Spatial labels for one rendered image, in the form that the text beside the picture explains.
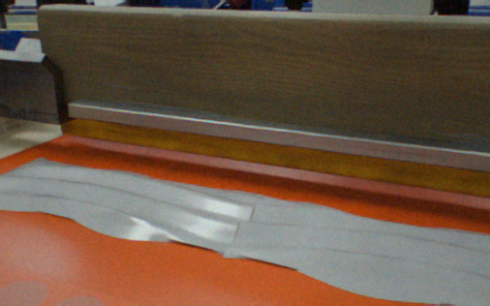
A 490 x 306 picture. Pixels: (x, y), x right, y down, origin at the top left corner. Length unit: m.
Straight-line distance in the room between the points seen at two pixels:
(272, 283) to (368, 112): 0.12
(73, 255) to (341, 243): 0.13
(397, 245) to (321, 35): 0.12
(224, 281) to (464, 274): 0.10
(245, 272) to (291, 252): 0.02
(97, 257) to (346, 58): 0.17
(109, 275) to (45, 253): 0.04
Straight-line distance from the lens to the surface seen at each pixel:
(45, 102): 0.39
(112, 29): 0.35
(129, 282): 0.23
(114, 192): 0.29
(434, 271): 0.23
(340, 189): 0.31
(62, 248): 0.26
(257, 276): 0.22
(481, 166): 0.28
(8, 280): 0.24
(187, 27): 0.32
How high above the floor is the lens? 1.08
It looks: 20 degrees down
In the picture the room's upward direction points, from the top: straight up
